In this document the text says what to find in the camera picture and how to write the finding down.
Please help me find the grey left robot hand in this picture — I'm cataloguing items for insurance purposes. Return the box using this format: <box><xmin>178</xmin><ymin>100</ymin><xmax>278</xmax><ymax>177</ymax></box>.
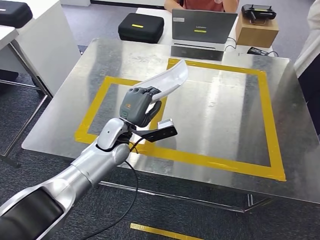
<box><xmin>119</xmin><ymin>86</ymin><xmax>163</xmax><ymax>128</ymax></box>

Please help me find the brown cardboard box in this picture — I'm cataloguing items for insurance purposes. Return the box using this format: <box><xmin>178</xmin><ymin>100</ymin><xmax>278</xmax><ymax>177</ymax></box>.
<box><xmin>235</xmin><ymin>11</ymin><xmax>280</xmax><ymax>50</ymax></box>

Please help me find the black case white label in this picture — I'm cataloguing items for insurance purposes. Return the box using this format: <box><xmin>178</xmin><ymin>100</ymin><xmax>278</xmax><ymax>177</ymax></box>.
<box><xmin>0</xmin><ymin>0</ymin><xmax>34</xmax><ymax>29</ymax></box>

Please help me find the yellow workbench tape frame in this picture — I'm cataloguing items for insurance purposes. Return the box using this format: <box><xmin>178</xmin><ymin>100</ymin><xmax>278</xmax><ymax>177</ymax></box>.
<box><xmin>74</xmin><ymin>57</ymin><xmax>287</xmax><ymax>182</ymax></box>

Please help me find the yellow floor tape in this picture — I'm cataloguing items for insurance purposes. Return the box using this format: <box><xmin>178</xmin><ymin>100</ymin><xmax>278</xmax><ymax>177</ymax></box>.
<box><xmin>130</xmin><ymin>222</ymin><xmax>205</xmax><ymax>240</ymax></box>

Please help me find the white curved plastic part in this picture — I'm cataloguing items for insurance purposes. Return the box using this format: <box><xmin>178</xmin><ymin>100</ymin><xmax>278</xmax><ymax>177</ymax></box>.
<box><xmin>132</xmin><ymin>59</ymin><xmax>189</xmax><ymax>104</ymax></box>

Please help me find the white desk metal frame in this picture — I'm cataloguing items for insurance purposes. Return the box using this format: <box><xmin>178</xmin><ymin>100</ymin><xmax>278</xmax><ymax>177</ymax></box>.
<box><xmin>0</xmin><ymin>0</ymin><xmax>82</xmax><ymax>168</ymax></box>

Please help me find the grey laptop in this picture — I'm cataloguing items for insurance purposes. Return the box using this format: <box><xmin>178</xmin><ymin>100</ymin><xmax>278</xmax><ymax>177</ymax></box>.
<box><xmin>171</xmin><ymin>8</ymin><xmax>238</xmax><ymax>62</ymax></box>

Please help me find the black case yellow label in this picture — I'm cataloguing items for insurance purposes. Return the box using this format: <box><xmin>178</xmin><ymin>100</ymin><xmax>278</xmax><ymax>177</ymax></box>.
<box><xmin>118</xmin><ymin>12</ymin><xmax>165</xmax><ymax>45</ymax></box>

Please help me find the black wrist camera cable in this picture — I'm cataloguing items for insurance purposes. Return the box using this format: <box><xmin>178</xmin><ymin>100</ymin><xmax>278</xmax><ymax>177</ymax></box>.
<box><xmin>82</xmin><ymin>137</ymin><xmax>146</xmax><ymax>240</ymax></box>

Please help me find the black power adapter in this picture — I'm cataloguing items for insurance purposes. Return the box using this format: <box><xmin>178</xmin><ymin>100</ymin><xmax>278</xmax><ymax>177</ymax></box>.
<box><xmin>247</xmin><ymin>46</ymin><xmax>279</xmax><ymax>58</ymax></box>

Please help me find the stainless steel workbench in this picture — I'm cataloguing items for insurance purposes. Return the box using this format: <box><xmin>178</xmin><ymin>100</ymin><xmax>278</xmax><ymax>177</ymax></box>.
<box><xmin>21</xmin><ymin>37</ymin><xmax>320</xmax><ymax>213</ymax></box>

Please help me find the black remote controller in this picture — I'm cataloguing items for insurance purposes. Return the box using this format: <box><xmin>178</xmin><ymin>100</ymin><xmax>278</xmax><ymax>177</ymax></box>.
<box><xmin>241</xmin><ymin>3</ymin><xmax>278</xmax><ymax>24</ymax></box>

